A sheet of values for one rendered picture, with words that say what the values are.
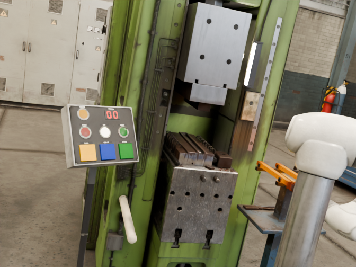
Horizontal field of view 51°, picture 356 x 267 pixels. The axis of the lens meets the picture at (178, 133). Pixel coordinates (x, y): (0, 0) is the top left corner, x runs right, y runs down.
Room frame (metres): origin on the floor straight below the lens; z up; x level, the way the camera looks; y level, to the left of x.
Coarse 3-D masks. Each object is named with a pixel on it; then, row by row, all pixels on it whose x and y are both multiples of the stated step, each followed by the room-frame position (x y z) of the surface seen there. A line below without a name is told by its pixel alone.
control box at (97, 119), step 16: (64, 112) 1.64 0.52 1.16; (96, 112) 1.70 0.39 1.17; (112, 112) 1.75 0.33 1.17; (128, 112) 1.82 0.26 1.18; (64, 128) 1.62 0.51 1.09; (80, 128) 1.61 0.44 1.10; (96, 128) 1.66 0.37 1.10; (112, 128) 1.72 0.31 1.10; (128, 128) 1.78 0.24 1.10; (80, 144) 1.58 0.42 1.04; (96, 144) 1.63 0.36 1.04; (80, 160) 1.54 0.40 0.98; (96, 160) 1.59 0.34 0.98; (112, 160) 1.65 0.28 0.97; (128, 160) 1.70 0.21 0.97
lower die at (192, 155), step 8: (176, 136) 2.28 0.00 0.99; (184, 136) 2.27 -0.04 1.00; (192, 136) 2.35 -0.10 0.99; (168, 144) 2.20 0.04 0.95; (184, 144) 2.11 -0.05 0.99; (200, 144) 2.18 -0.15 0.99; (176, 152) 2.01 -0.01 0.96; (184, 152) 1.98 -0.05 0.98; (192, 152) 1.97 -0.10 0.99; (208, 152) 2.03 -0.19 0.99; (184, 160) 1.96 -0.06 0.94; (192, 160) 1.98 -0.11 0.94; (200, 160) 1.99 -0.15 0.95; (208, 160) 2.00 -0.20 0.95
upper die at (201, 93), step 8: (176, 80) 2.28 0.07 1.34; (176, 88) 2.24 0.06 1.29; (184, 88) 2.08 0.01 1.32; (192, 88) 1.95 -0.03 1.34; (200, 88) 1.97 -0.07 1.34; (208, 88) 1.98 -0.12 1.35; (216, 88) 1.99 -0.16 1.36; (224, 88) 2.00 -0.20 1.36; (184, 96) 2.05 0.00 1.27; (192, 96) 1.96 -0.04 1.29; (200, 96) 1.97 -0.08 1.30; (208, 96) 1.98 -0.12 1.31; (216, 96) 1.99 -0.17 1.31; (224, 96) 2.01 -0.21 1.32; (216, 104) 2.00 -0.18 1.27
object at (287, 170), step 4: (276, 164) 2.06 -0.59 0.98; (280, 164) 2.05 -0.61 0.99; (280, 168) 2.02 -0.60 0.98; (284, 168) 1.98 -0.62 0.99; (288, 168) 1.99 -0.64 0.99; (284, 172) 1.97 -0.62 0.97; (288, 172) 1.95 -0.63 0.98; (292, 172) 1.93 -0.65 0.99; (292, 176) 1.91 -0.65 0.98; (296, 176) 1.88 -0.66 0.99
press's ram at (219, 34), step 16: (192, 16) 1.99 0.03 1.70; (208, 16) 1.96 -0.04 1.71; (224, 16) 1.98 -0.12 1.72; (240, 16) 2.00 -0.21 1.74; (192, 32) 1.94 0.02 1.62; (208, 32) 1.96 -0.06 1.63; (224, 32) 1.99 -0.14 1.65; (240, 32) 2.01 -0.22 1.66; (192, 48) 1.94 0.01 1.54; (208, 48) 1.97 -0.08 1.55; (224, 48) 1.99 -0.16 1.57; (240, 48) 2.01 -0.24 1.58; (192, 64) 1.95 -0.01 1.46; (208, 64) 1.97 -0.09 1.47; (224, 64) 2.00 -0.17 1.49; (240, 64) 2.02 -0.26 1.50; (192, 80) 1.95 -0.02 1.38; (208, 80) 1.98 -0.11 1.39; (224, 80) 2.00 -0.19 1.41
